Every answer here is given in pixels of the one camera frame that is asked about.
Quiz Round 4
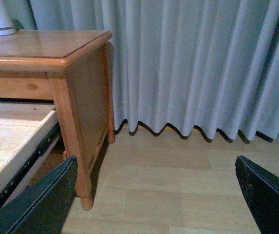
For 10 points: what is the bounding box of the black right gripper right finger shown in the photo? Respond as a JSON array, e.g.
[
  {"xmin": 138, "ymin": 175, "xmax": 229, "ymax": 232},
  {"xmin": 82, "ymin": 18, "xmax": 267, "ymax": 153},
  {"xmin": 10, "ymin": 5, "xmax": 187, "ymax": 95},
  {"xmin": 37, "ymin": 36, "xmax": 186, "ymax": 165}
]
[{"xmin": 235, "ymin": 156, "xmax": 279, "ymax": 234}]

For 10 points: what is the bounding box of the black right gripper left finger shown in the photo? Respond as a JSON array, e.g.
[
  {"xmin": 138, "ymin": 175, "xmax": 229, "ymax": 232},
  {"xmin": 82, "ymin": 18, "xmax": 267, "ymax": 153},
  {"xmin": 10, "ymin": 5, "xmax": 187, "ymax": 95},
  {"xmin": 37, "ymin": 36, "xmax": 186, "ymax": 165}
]
[{"xmin": 0, "ymin": 156, "xmax": 78, "ymax": 234}]

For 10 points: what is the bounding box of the wooden drawer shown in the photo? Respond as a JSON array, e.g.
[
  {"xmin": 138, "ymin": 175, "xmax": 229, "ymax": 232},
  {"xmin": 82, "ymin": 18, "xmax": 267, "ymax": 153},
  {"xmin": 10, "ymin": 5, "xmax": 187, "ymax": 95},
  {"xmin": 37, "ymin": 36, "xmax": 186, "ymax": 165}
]
[{"xmin": 0, "ymin": 102, "xmax": 58, "ymax": 193}]

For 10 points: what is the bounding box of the grey-blue curtain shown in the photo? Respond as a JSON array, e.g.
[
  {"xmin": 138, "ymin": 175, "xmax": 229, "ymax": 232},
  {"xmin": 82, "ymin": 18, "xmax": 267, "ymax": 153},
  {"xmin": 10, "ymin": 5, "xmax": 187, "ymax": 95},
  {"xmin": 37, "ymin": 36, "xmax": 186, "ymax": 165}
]
[{"xmin": 5, "ymin": 0, "xmax": 279, "ymax": 140}]

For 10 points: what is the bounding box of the wooden nightstand cabinet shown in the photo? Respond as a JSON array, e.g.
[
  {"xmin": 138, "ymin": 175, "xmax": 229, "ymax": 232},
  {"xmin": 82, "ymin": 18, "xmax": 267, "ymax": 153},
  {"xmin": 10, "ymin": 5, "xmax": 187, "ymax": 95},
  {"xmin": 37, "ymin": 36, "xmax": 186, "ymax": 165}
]
[{"xmin": 0, "ymin": 30, "xmax": 114, "ymax": 211}]

